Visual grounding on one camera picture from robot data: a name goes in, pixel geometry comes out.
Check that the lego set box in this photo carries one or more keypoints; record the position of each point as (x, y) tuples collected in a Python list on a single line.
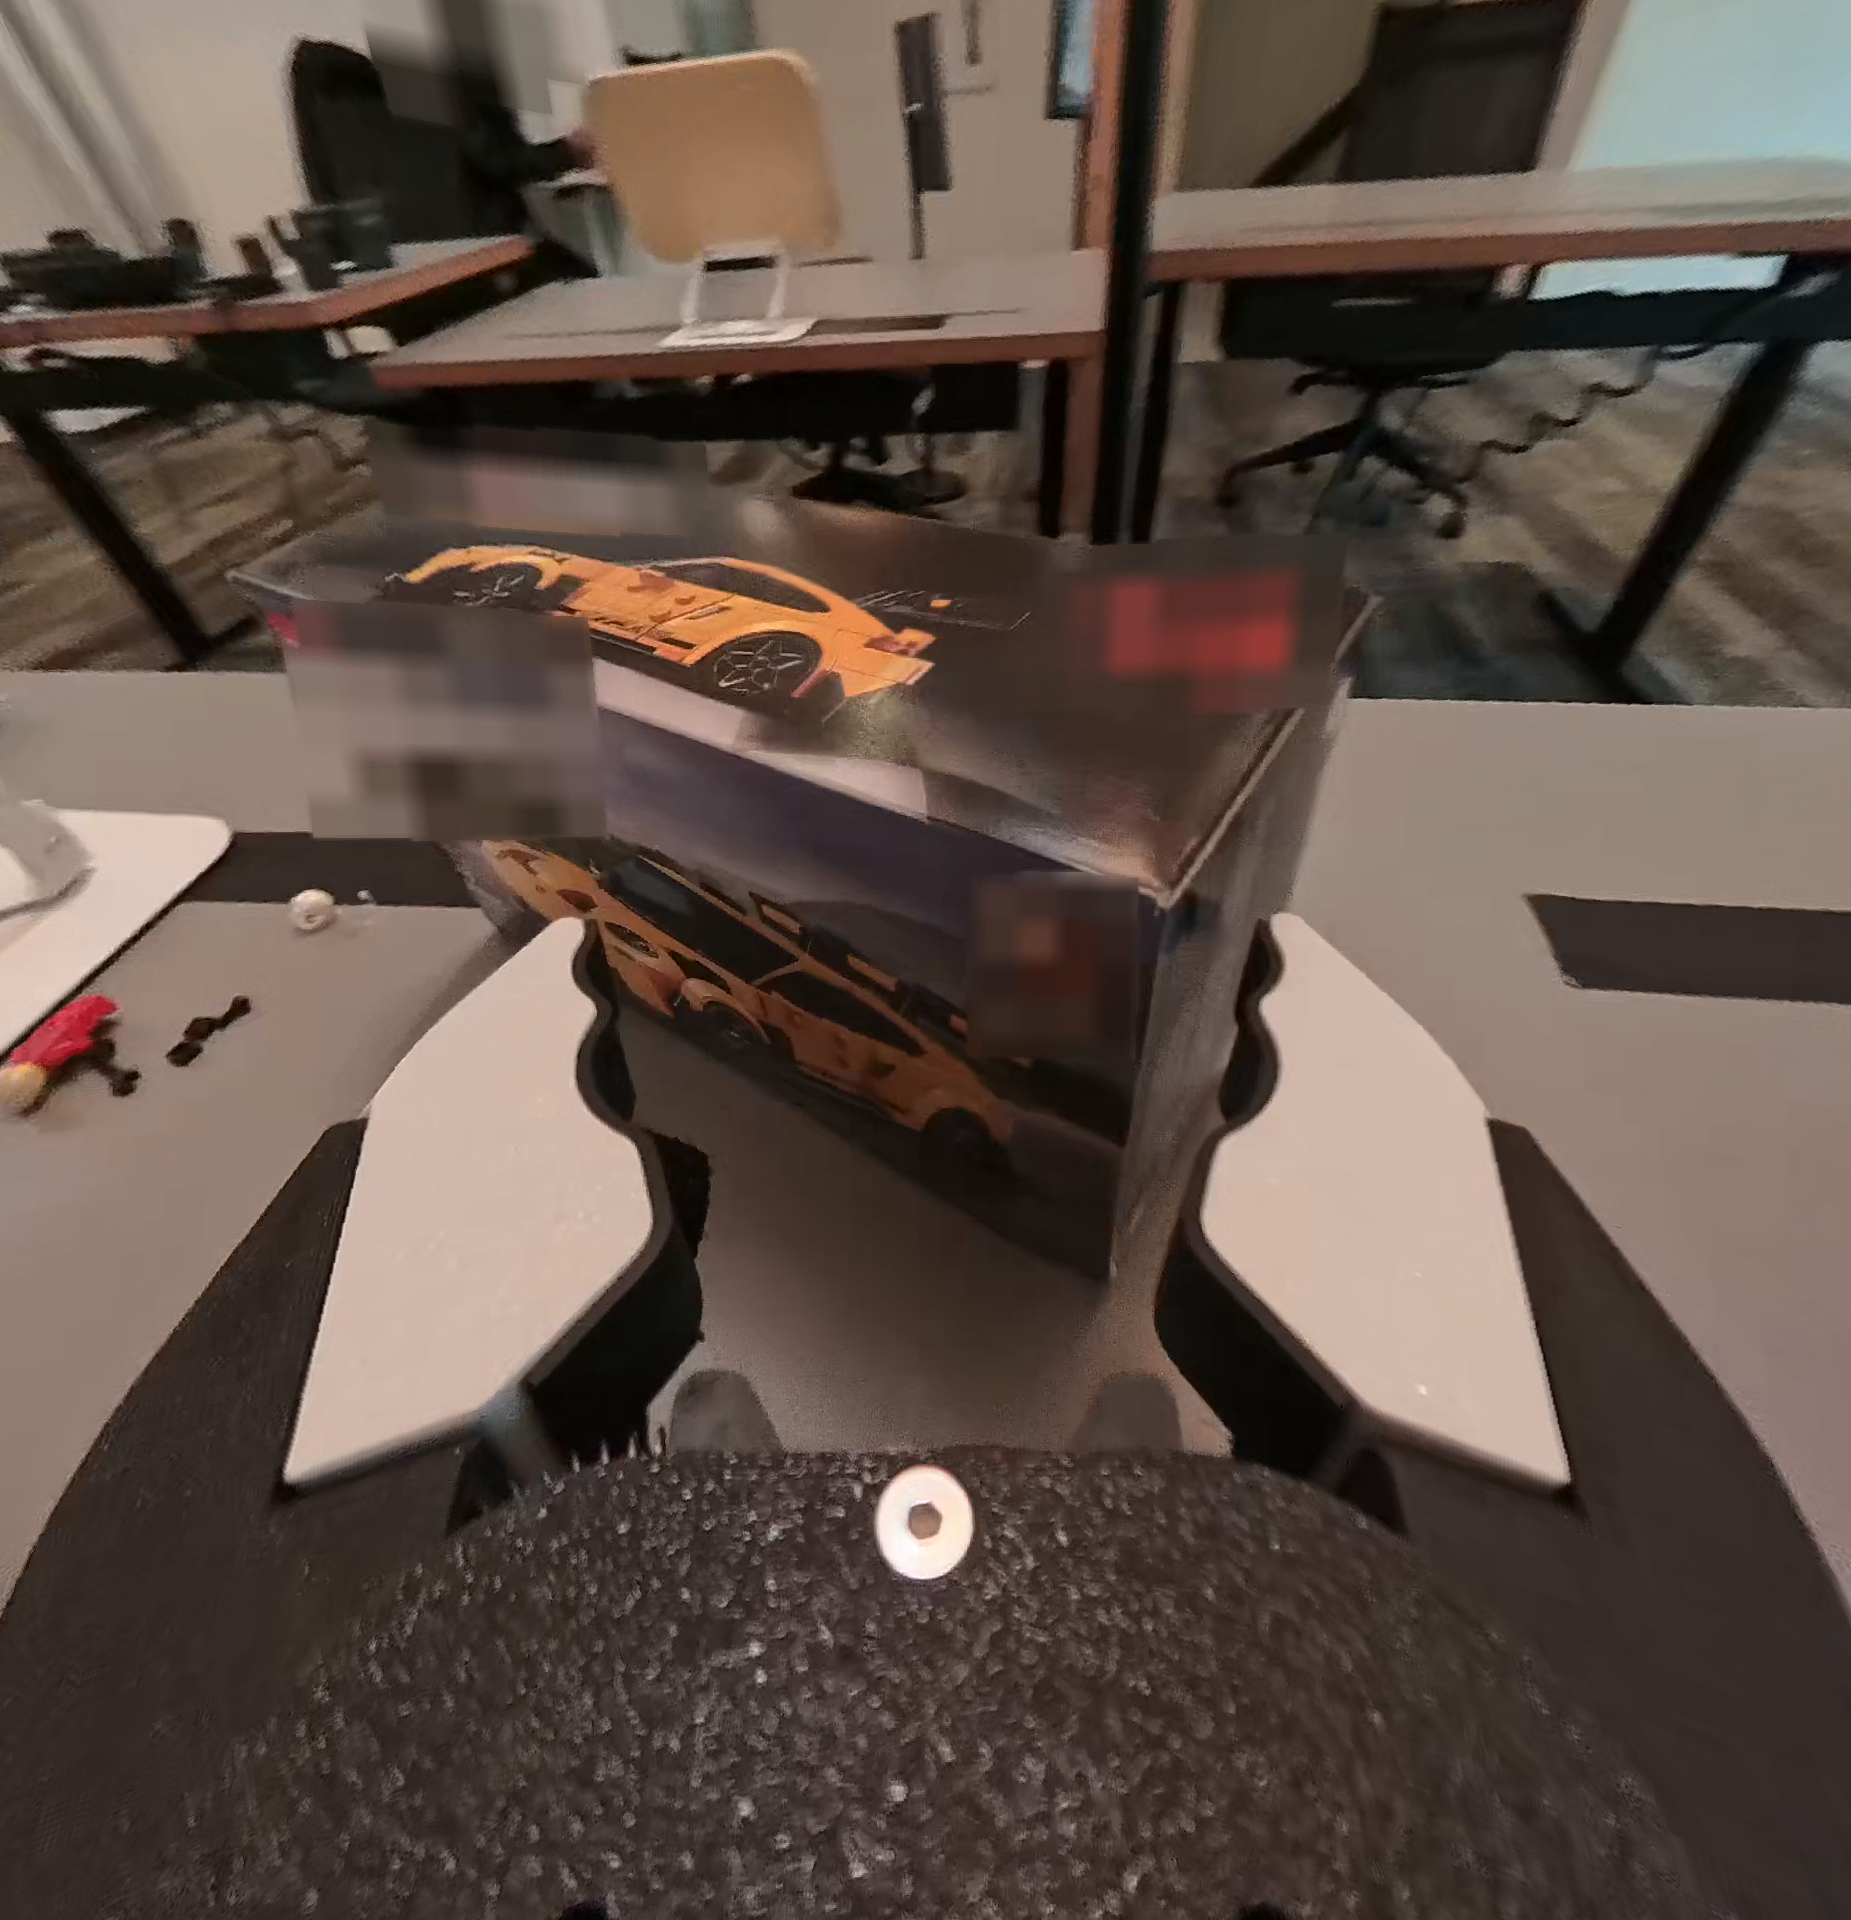
[(806, 961)]

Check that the black pillar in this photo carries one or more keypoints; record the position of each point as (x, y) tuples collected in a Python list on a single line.
[(1134, 300)]

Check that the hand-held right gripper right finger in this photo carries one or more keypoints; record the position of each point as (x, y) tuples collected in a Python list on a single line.
[(1375, 1231)]

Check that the black tape strip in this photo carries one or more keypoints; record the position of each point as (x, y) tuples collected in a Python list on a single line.
[(1736, 952)]

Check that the black office chair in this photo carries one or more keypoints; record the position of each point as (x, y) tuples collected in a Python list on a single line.
[(1465, 89), (356, 135)]

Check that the beige rounded panel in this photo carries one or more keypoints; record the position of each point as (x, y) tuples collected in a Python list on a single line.
[(717, 149)]

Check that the small white round lego piece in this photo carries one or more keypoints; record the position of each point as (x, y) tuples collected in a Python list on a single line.
[(312, 908)]

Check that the red lego minifigure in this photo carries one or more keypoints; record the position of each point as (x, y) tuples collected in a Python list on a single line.
[(71, 1041)]

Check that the brown edged office desk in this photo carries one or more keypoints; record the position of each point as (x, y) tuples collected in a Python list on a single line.
[(339, 293), (895, 308), (1465, 219)]

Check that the black minifigure parts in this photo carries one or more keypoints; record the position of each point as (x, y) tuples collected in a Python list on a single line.
[(207, 1033)]

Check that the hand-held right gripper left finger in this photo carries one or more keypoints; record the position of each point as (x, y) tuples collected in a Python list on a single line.
[(476, 1231)]

